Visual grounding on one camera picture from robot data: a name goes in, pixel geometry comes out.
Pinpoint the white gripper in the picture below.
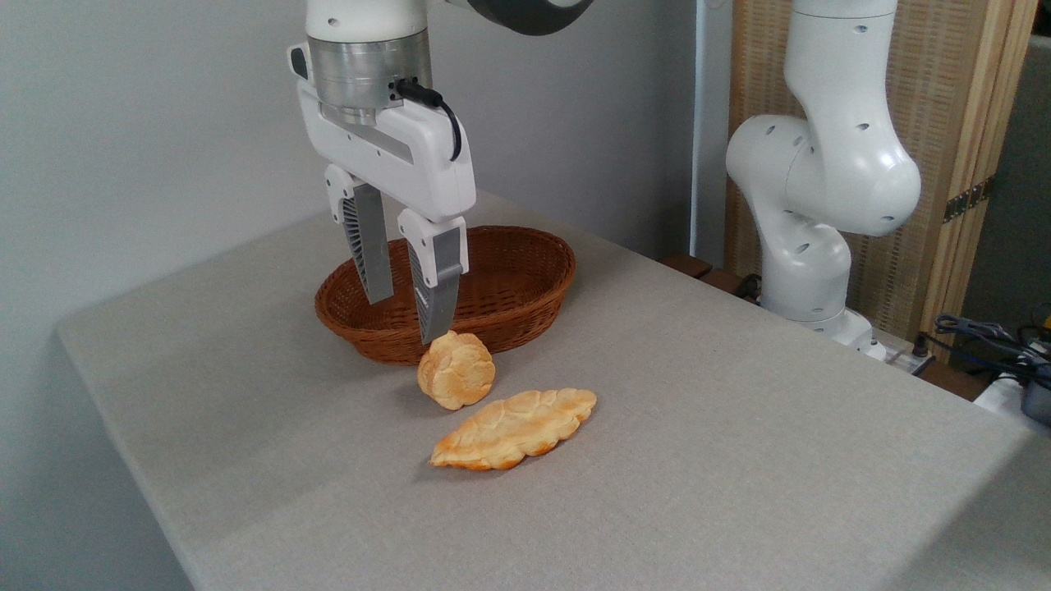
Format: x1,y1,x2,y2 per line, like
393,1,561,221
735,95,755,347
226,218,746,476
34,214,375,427
288,44,478,346

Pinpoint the blue-grey cable bundle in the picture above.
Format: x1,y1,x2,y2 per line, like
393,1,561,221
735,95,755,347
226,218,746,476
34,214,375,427
920,314,1051,388

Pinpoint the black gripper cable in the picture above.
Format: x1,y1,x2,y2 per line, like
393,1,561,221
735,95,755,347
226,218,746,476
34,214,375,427
394,78,463,163

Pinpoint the round bread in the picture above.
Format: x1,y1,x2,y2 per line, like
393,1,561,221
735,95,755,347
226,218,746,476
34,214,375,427
417,331,497,411

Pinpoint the white power strip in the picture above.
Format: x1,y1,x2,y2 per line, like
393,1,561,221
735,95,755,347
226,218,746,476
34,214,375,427
880,343,937,376

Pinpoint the brown wicker basket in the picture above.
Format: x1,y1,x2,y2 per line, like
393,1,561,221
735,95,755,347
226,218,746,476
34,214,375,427
314,226,576,366

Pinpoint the brown wooden board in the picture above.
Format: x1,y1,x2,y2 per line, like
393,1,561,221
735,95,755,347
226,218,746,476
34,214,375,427
659,253,760,303

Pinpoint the grey tablecloth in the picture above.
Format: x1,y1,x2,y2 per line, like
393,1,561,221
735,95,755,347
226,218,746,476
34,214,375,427
56,190,1051,591

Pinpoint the long leaf-shaped bread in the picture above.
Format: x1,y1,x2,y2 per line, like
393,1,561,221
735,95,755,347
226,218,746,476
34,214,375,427
429,388,598,472

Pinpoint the white vertical pole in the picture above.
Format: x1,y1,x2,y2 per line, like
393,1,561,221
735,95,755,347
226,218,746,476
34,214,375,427
690,0,733,268

